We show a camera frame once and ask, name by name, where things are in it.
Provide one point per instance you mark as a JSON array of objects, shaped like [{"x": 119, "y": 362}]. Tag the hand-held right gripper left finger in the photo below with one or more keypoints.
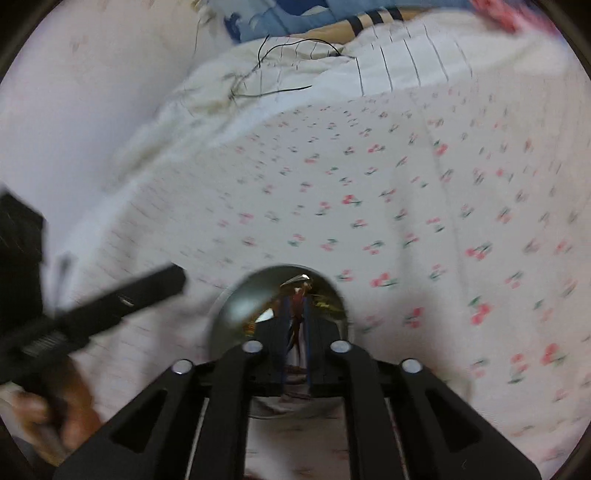
[{"x": 282, "y": 344}]

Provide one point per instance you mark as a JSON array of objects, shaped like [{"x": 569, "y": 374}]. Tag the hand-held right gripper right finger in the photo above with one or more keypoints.
[{"x": 309, "y": 344}]

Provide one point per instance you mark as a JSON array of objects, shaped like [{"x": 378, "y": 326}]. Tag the round metal bowl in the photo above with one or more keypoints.
[{"x": 240, "y": 302}]

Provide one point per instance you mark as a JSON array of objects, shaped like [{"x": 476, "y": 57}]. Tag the gold jewelry piece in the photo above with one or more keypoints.
[{"x": 327, "y": 306}]

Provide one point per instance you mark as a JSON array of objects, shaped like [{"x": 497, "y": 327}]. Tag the person's left hand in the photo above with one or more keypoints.
[{"x": 78, "y": 406}]

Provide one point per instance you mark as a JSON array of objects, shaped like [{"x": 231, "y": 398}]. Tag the cherry print blanket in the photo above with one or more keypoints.
[{"x": 369, "y": 221}]

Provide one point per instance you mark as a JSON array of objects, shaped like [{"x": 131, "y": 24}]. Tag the white striped duvet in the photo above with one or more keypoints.
[{"x": 323, "y": 74}]

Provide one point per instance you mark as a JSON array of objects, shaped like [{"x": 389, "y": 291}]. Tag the blue whale print curtain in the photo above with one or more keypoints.
[{"x": 268, "y": 16}]

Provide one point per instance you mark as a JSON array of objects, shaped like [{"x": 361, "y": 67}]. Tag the beige pillow with dark stripes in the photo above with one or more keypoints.
[{"x": 341, "y": 25}]

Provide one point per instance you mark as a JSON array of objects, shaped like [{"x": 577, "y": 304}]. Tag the pink cloth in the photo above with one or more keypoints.
[{"x": 508, "y": 16}]

